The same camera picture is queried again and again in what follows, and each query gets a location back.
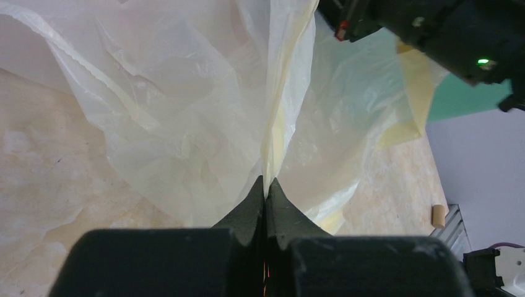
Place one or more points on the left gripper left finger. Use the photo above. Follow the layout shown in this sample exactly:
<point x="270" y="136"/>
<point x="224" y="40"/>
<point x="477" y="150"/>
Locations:
<point x="223" y="260"/>

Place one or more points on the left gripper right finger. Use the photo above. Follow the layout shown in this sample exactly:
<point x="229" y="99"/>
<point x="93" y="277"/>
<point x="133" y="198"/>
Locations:
<point x="304" y="260"/>

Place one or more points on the translucent white yellow trash bag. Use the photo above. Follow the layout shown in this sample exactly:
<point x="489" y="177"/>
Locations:
<point x="196" y="99"/>

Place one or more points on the green plastic trash bin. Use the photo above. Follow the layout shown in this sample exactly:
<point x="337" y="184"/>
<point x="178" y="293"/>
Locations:
<point x="467" y="96"/>

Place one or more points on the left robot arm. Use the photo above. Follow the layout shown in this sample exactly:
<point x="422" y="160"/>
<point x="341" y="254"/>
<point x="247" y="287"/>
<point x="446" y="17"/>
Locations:
<point x="267" y="247"/>

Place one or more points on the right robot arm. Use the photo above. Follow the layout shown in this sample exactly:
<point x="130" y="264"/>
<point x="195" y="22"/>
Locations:
<point x="481" y="42"/>

